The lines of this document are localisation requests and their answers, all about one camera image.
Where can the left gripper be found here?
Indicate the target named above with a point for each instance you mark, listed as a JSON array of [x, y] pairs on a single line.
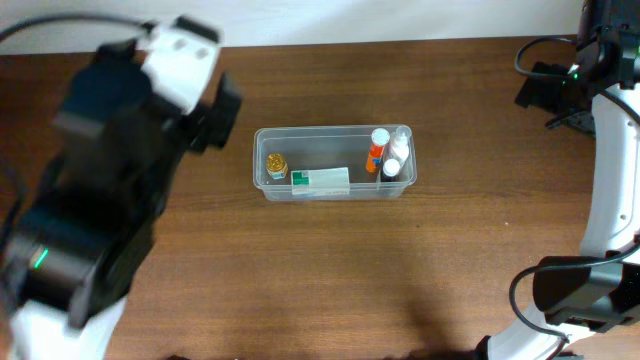
[[213, 122]]

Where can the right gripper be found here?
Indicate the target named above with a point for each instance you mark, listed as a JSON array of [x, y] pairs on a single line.
[[538, 92]]

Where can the small gold-lid jar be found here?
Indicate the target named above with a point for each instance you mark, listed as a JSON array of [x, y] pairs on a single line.
[[276, 166]]

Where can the orange tube white cap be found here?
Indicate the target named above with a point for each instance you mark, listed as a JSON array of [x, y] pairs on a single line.
[[380, 137]]

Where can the black bottle white cap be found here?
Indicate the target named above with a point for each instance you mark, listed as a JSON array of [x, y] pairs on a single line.
[[390, 171]]

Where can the white spray bottle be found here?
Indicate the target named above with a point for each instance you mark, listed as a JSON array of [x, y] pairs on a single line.
[[399, 145]]

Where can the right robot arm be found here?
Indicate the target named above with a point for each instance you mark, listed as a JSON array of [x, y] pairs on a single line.
[[565, 299]]

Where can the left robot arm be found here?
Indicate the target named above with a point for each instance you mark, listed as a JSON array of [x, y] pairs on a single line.
[[70, 260]]

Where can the clear plastic container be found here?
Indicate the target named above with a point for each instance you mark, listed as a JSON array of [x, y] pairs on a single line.
[[325, 147]]

